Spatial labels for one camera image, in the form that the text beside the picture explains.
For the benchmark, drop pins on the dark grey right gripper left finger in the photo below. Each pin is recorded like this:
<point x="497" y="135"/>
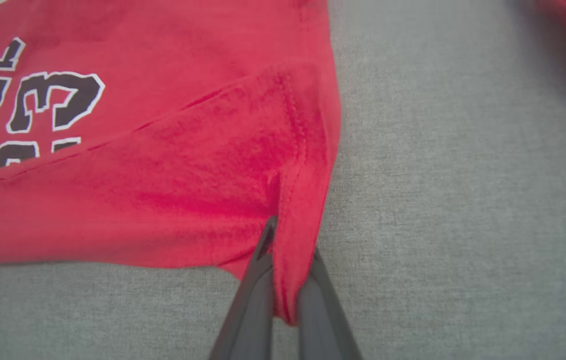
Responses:
<point x="253" y="310"/>

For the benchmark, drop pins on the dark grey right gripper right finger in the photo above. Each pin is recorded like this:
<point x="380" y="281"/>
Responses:
<point x="322" y="320"/>

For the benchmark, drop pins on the red jersey shirt with print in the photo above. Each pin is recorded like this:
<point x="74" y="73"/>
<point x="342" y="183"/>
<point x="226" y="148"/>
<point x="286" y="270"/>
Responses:
<point x="163" y="175"/>

